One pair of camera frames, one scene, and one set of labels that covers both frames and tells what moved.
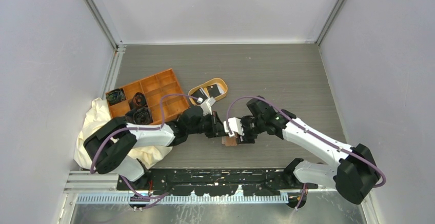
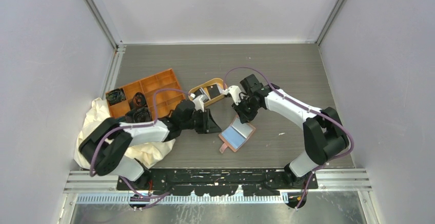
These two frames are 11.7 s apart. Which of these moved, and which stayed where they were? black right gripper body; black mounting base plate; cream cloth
Moved: black right gripper body
Stayed: black mounting base plate; cream cloth
